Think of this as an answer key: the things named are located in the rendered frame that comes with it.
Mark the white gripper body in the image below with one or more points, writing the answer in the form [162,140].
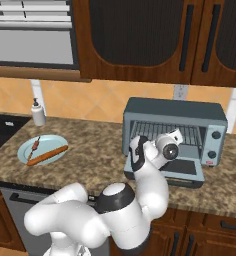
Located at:
[177,135]

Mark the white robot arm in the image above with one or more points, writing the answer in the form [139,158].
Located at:
[143,186]

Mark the teal grey toaster oven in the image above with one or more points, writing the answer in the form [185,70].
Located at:
[176,111]

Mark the toaster oven door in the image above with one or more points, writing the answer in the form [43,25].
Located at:
[186,168]

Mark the black toaster oven knob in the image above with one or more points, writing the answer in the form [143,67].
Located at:
[216,135]
[212,154]

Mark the wooden base cupboard door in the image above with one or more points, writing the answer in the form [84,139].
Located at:
[161,240]
[216,246]

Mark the wooden cupboard door dark panel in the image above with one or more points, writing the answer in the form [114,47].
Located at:
[230,36]
[133,33]

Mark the brown baguette bread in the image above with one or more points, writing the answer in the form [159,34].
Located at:
[48,155]

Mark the kebab skewer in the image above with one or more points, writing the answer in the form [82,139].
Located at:
[35,145]

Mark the wooden drawer front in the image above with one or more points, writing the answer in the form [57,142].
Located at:
[206,223]

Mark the light blue plate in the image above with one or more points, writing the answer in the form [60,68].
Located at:
[51,141]

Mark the white soap dispenser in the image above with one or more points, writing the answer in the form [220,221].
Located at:
[38,115]

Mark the wooden shelf board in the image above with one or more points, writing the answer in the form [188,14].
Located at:
[40,73]

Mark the black hob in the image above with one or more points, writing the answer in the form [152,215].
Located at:
[6,128]

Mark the grey dishwasher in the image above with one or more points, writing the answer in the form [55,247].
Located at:
[15,213]

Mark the wooden base cupboard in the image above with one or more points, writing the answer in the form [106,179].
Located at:
[3,220]

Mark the white wall socket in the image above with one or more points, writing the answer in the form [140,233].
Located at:
[181,92]

